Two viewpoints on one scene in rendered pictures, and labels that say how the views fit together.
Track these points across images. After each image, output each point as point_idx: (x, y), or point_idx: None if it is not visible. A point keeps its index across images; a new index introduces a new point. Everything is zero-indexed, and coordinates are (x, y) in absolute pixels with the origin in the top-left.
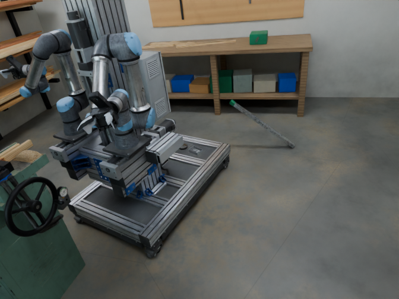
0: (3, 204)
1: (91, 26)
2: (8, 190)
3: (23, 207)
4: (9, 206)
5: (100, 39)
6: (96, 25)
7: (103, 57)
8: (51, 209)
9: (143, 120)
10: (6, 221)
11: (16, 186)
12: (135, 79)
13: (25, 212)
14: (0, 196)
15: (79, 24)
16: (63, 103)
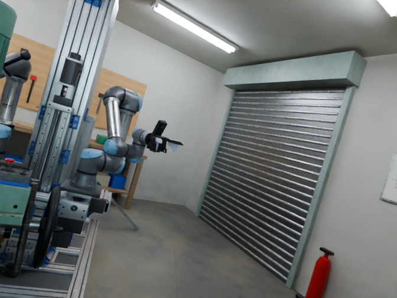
0: (23, 215)
1: (84, 73)
2: (33, 197)
3: (31, 226)
4: (57, 211)
5: (118, 87)
6: (92, 74)
7: (119, 101)
8: (39, 239)
9: (119, 164)
10: (49, 232)
11: (55, 191)
12: (127, 128)
13: (26, 235)
14: (26, 202)
15: (81, 66)
16: (2, 128)
